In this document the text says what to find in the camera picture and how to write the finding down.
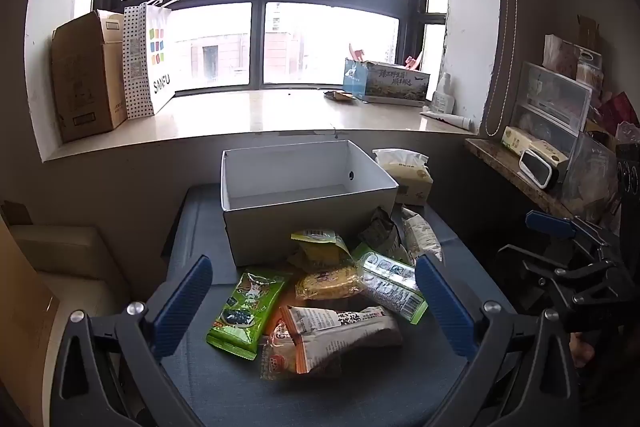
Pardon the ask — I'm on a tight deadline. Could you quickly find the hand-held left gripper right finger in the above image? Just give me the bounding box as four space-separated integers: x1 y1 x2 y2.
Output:
414 254 581 427

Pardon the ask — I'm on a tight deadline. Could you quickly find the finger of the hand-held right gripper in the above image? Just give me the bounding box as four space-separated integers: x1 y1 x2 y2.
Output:
525 210 623 268
496 243 616 313

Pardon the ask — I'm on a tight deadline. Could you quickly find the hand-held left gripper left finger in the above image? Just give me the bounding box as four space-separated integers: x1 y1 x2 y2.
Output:
50 255 213 427

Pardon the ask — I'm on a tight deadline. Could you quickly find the green edged white snack packet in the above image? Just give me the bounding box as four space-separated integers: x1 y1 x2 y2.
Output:
350 243 429 324

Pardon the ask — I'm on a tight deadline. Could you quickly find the green cat print snack packet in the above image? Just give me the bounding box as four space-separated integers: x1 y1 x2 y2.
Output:
206 267 293 361

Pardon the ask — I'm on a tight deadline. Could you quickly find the white grain snack packet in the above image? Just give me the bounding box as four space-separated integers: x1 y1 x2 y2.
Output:
400 206 444 264

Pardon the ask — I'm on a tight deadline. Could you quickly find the dark snack packet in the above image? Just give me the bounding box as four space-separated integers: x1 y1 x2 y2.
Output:
357 206 408 258

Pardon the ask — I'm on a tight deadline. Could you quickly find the white and brown snack packet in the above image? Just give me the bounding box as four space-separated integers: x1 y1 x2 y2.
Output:
280 304 403 375

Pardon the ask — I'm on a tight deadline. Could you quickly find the orange clear snack packet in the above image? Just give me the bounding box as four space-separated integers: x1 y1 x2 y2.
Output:
260 302 343 380

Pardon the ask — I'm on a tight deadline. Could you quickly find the yellow noodle snack packet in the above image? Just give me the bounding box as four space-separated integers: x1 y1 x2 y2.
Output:
295 268 363 301

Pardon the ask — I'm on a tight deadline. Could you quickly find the yellow snack packet green label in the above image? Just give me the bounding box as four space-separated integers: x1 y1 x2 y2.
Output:
287 229 353 275

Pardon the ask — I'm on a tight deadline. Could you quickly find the white cardboard box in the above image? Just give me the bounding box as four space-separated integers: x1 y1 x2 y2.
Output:
221 140 399 268

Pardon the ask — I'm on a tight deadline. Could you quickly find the clear plastic bag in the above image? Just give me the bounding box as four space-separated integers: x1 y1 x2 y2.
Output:
560 132 621 218

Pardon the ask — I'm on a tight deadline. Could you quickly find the white desk clock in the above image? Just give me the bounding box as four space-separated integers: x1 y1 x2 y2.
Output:
518 148 560 190

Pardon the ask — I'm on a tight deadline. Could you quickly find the stone side shelf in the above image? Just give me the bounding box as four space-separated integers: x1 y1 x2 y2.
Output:
464 137 576 219

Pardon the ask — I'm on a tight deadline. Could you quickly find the red packet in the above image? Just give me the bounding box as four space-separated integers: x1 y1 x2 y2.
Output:
597 92 640 133

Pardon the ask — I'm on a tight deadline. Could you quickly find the cream carton box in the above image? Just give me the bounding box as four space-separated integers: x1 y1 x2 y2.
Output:
501 126 568 165

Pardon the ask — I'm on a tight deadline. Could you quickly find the clear plastic drawer unit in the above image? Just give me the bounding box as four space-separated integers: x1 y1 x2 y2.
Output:
510 61 593 158

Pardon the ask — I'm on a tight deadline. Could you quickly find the beige tissue pack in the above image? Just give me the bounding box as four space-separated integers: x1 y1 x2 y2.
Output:
372 148 434 206

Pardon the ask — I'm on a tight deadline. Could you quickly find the white tube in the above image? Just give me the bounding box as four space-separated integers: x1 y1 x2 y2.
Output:
420 106 475 130

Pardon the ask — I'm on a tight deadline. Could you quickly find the pink and white packet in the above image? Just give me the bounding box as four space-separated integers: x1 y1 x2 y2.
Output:
542 34 603 83

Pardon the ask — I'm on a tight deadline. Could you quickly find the small cardboard piece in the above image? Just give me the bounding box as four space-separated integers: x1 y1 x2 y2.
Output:
575 14 601 50

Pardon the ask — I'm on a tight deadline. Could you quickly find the white plastic bottle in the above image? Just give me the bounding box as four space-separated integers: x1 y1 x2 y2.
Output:
431 73 456 114

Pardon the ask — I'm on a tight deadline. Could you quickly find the brown stitched leather panel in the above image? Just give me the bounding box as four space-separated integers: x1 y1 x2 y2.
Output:
479 0 521 139

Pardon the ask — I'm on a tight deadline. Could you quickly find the stone window sill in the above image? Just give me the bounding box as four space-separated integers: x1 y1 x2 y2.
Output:
42 87 481 163

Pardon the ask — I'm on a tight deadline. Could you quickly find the printed blue carton box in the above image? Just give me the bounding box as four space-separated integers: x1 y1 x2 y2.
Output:
343 58 432 108

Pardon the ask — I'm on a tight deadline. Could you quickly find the white paper shopping bag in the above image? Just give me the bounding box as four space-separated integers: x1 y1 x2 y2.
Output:
140 0 182 115

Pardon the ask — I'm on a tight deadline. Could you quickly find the polka dot paper bag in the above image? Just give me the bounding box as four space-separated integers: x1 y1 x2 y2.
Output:
122 4 153 120

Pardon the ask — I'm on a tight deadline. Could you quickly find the brown cardboard box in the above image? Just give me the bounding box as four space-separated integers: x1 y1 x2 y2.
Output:
51 10 128 144

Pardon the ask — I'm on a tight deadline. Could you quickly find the black camera on clamp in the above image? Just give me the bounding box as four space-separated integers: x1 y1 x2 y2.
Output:
0 200 61 427

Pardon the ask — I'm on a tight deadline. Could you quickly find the black window frame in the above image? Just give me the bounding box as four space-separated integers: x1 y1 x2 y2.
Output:
92 0 451 95

